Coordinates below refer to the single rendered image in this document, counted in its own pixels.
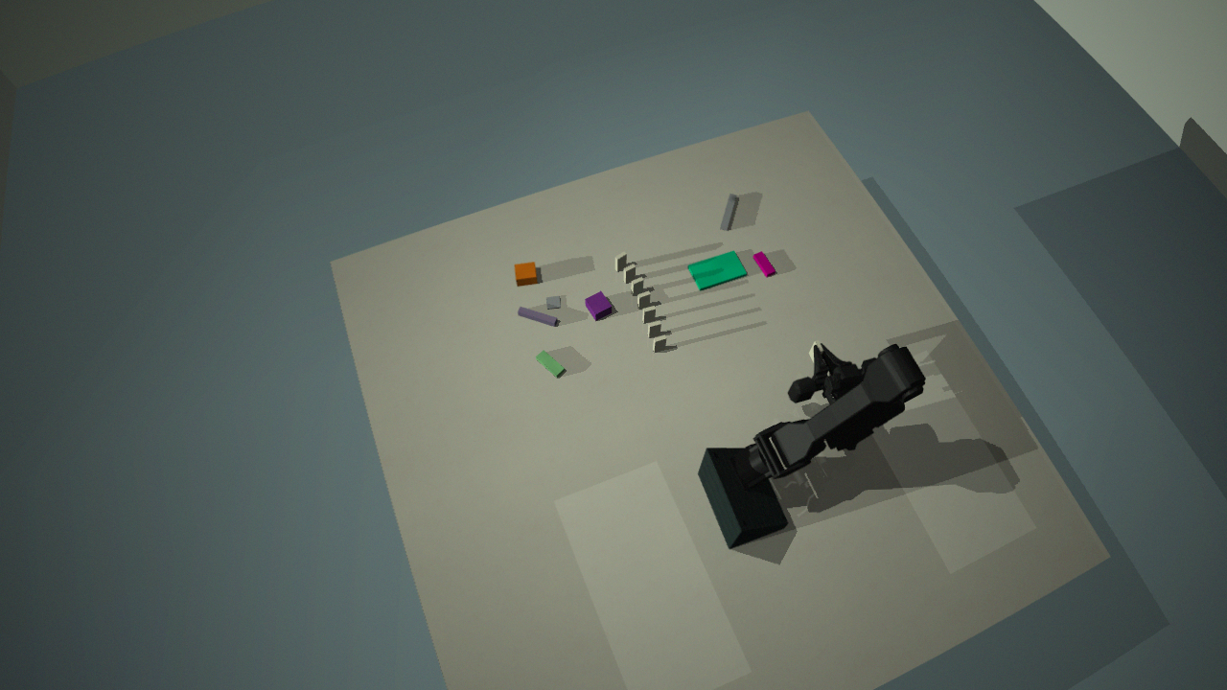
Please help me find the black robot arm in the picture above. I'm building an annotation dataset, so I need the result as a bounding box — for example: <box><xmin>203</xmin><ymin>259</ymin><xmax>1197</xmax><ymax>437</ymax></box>
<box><xmin>729</xmin><ymin>344</ymin><xmax>926</xmax><ymax>491</ymax></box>

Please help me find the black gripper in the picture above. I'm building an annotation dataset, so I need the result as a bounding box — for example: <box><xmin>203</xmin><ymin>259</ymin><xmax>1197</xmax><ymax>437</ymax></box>
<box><xmin>788</xmin><ymin>345</ymin><xmax>875</xmax><ymax>404</ymax></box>

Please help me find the orange block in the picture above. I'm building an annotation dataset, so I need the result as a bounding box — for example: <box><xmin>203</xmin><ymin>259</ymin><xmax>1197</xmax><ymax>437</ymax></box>
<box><xmin>515</xmin><ymin>262</ymin><xmax>537</xmax><ymax>287</ymax></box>

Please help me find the magenta rectangular block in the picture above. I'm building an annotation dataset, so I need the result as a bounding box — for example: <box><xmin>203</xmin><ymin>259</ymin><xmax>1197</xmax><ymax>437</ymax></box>
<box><xmin>753</xmin><ymin>250</ymin><xmax>775</xmax><ymax>277</ymax></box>

